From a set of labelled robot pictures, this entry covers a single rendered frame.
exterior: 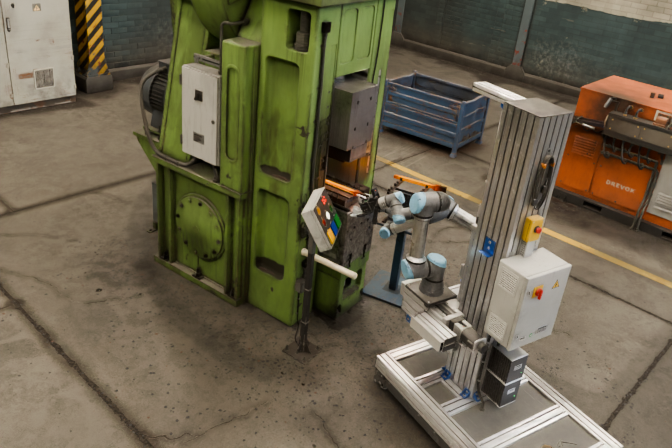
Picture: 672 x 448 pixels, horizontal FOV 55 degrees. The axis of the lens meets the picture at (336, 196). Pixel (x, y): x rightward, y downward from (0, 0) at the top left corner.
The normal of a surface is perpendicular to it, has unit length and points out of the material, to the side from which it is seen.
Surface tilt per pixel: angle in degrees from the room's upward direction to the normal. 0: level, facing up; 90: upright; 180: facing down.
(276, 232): 90
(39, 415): 0
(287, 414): 0
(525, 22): 90
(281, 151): 89
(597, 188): 90
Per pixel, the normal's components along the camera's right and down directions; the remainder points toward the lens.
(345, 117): -0.58, 0.31
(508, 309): -0.85, 0.16
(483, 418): 0.10, -0.89
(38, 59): 0.73, 0.36
